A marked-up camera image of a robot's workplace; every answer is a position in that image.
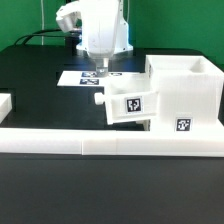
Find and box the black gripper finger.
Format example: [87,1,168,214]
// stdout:
[96,58,109,77]

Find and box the white drawer box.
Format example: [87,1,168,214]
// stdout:
[94,72,158,125]
[137,120,151,131]

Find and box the white front drawer box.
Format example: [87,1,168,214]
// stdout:
[137,120,151,131]

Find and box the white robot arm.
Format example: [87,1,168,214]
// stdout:
[56,0,133,77]

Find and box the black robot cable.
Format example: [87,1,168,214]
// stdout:
[13,27,83,46]

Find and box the white fiducial marker sheet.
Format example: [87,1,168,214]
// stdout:
[57,71,144,87]

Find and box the white drawer cabinet housing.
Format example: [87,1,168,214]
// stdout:
[145,55,224,131]

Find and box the white U-shaped border fence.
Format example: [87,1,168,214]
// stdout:
[0,93,224,157]

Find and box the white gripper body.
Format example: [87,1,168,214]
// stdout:
[80,0,119,59]

